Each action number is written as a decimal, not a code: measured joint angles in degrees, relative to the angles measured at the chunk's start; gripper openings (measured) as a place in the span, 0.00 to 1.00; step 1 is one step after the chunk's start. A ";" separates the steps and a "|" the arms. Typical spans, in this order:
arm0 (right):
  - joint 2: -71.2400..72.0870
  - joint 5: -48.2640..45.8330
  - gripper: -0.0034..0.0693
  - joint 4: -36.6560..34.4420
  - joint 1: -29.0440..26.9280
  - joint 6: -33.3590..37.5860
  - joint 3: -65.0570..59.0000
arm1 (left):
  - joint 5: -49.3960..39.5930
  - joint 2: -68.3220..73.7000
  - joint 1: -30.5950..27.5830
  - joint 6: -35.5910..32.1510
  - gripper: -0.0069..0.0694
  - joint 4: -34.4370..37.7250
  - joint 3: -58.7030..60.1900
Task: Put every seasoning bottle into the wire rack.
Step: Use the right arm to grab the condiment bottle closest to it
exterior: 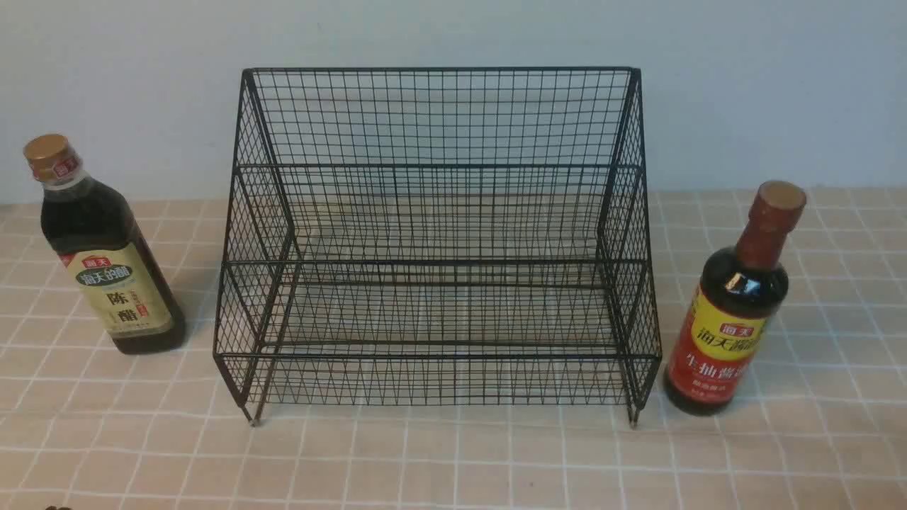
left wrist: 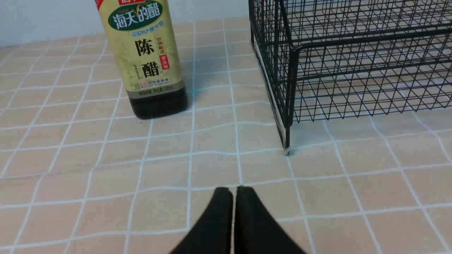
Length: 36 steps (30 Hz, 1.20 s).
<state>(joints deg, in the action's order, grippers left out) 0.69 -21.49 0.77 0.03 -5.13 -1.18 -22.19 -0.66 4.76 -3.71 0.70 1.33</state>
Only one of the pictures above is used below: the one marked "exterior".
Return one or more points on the soy sauce bottle red label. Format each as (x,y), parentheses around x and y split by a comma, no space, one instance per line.
(740,289)

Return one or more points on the dark vinegar bottle gold cap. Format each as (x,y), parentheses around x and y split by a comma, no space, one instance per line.
(93,230)

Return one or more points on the pink checkered tablecloth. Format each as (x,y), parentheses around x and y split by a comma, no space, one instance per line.
(818,423)

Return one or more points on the black wire mesh shelf rack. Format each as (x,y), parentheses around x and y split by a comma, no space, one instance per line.
(440,236)

